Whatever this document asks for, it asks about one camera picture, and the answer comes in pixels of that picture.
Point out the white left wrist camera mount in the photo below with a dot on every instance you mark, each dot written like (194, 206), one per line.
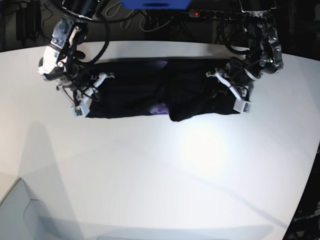
(241, 91)

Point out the blue box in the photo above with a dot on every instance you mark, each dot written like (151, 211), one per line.
(156, 4)

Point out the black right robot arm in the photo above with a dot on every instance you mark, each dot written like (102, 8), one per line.
(62, 62)

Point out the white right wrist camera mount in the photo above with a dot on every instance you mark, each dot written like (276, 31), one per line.
(81, 108)

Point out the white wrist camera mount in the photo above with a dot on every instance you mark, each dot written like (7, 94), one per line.
(81, 108)
(241, 91)

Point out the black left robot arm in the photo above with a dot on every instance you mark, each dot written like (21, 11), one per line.
(264, 54)

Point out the black t-shirt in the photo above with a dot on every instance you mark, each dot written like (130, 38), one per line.
(178, 88)

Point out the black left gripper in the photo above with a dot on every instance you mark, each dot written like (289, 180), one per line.
(244, 76)

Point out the black power strip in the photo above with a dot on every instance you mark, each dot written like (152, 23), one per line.
(215, 15)

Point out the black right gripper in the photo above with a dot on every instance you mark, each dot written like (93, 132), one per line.
(82, 86)

